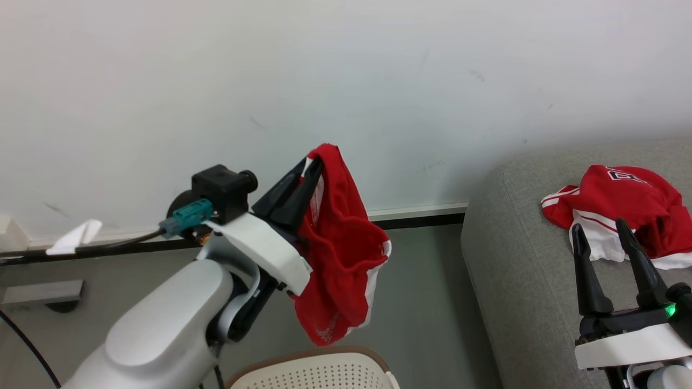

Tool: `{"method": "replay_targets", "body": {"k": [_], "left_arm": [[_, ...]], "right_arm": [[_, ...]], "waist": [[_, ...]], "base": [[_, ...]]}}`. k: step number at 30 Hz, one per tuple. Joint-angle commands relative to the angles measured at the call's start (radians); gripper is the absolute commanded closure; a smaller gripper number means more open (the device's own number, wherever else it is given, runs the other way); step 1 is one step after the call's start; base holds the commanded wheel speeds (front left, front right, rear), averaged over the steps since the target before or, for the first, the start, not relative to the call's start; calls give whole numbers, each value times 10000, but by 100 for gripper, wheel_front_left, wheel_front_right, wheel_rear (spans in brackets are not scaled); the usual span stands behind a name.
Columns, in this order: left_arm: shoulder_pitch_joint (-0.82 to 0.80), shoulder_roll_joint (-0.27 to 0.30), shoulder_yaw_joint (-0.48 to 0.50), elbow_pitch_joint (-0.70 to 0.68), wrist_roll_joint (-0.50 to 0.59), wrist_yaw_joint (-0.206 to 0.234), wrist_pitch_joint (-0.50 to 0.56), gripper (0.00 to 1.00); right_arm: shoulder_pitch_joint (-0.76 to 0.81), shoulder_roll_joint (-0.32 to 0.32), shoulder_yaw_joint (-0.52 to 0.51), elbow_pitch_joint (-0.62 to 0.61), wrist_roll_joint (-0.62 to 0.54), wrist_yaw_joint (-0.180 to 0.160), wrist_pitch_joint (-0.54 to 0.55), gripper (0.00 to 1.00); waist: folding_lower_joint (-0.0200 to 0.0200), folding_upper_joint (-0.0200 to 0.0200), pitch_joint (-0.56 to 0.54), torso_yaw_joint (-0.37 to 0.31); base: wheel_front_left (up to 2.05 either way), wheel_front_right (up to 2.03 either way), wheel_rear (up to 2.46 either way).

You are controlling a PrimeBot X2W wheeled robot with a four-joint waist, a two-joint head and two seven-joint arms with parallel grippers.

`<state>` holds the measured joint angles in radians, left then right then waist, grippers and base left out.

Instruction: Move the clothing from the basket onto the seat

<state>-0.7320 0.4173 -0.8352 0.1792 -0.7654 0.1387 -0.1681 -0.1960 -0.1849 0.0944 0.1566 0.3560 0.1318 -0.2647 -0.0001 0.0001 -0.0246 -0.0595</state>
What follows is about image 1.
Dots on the white perforated laundry basket brown rim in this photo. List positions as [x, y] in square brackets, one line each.
[319, 373]

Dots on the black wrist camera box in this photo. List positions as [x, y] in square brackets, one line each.
[221, 189]

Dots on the grey floor socket plate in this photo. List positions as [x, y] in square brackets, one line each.
[40, 293]

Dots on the red shorts white side stripe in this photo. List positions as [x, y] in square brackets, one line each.
[340, 243]

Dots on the red white sports jersey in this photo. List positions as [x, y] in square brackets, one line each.
[632, 202]

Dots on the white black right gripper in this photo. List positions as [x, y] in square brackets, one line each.
[632, 340]

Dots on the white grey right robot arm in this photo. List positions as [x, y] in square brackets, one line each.
[670, 378]

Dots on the black and white baseboard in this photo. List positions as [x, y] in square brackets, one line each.
[421, 213]

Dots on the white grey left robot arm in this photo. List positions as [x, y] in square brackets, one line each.
[162, 324]

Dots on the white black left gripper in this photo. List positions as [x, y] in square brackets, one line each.
[265, 246]

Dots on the grey fabric sofa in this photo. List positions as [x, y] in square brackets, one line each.
[519, 259]

